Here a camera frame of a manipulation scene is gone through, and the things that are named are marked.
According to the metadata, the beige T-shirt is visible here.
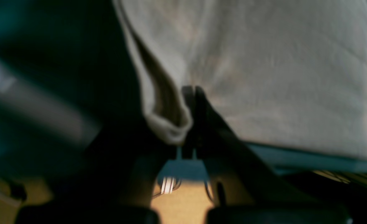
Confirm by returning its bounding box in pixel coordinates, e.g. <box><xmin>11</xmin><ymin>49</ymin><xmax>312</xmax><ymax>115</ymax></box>
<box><xmin>113</xmin><ymin>0</ymin><xmax>367</xmax><ymax>160</ymax></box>

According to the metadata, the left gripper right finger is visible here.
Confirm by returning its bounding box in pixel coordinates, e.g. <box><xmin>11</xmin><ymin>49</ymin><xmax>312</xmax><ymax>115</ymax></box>
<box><xmin>194</xmin><ymin>86</ymin><xmax>350</xmax><ymax>224</ymax></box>

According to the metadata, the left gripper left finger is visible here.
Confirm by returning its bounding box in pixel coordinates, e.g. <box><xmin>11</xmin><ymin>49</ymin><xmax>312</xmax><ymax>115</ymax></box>
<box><xmin>16</xmin><ymin>86</ymin><xmax>196</xmax><ymax>224</ymax></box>

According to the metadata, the blue table cloth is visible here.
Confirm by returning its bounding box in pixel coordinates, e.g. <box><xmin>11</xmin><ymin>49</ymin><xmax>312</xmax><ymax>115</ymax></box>
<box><xmin>0</xmin><ymin>0</ymin><xmax>367</xmax><ymax>177</ymax></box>

